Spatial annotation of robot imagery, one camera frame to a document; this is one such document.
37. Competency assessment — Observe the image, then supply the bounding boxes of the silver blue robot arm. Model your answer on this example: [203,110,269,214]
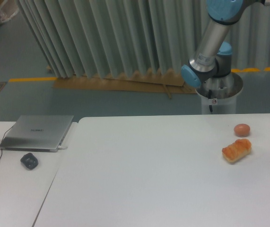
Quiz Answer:
[181,0,270,87]

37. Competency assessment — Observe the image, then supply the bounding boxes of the orange bread loaf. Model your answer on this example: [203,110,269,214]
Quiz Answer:
[222,139,252,163]

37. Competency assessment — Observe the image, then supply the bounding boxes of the brown egg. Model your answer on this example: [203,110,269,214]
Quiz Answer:
[234,123,251,137]

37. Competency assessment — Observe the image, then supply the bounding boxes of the white laptop plug cable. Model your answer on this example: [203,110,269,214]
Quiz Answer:
[58,122,77,150]

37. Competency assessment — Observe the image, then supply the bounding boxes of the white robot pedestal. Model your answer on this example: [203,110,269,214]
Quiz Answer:
[196,72,244,114]

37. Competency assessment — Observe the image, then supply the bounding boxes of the grey green pleated curtain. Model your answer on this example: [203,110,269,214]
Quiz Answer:
[17,0,270,78]

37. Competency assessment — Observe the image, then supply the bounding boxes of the silver closed laptop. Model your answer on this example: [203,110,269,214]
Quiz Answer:
[0,115,74,152]

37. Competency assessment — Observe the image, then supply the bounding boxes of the brown cardboard sheet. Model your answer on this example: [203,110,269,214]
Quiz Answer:
[52,68,196,99]

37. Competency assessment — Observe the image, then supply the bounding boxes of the black round controller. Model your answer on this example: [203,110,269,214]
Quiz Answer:
[20,153,39,170]

